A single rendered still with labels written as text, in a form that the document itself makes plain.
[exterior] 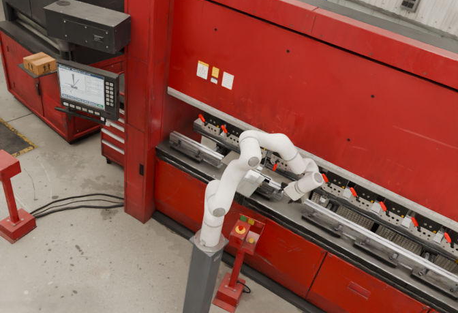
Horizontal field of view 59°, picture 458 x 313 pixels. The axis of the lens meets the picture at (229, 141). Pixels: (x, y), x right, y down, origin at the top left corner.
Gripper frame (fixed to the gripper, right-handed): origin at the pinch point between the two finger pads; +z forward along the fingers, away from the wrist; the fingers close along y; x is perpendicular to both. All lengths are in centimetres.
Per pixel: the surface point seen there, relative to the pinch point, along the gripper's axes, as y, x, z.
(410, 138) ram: -22, -45, -62
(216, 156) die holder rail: 43, -36, 68
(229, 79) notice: 77, -43, 7
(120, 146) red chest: 113, -41, 176
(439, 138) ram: -30, -46, -75
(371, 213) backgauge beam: -65, -60, 13
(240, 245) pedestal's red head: -13, 10, 61
